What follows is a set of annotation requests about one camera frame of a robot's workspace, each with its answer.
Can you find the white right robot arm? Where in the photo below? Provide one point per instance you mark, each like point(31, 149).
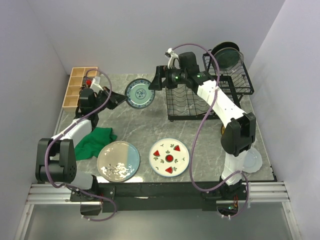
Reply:
point(239, 126)

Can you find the clear glass plate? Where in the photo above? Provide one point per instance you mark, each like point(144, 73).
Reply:
point(233, 60)

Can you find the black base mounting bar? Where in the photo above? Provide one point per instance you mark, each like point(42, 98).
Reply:
point(151, 196)

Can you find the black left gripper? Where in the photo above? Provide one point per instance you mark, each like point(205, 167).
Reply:
point(115, 98)

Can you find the black wire dish rack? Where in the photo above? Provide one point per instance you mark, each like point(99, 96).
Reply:
point(183, 104)

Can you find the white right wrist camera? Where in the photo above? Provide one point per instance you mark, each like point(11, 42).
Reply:
point(172, 58)

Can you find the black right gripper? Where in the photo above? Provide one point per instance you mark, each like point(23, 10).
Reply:
point(161, 72)

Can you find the black ceramic plate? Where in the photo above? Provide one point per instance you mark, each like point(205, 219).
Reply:
point(223, 45)

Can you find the watermelon pattern white plate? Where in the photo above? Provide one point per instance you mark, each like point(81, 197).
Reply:
point(169, 157)

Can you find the pale blue scalloped plate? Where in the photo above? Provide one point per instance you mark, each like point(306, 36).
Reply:
point(253, 161)

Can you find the beige and blue plate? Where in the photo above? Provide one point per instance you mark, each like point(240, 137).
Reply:
point(118, 161)

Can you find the green cloth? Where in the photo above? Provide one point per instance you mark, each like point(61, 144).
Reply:
point(92, 144)

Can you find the yellow patterned glass plate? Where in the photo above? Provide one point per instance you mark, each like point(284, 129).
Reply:
point(222, 130)

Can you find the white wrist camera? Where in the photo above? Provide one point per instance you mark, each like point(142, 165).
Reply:
point(94, 83)
point(172, 58)

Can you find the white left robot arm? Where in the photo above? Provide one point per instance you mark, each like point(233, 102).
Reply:
point(56, 158)

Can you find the light blue patterned plate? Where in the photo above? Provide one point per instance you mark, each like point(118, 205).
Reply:
point(138, 95)

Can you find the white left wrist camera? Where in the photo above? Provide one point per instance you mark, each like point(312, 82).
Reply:
point(94, 83)

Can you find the wooden compartment box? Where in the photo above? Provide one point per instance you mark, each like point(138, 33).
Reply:
point(75, 83)

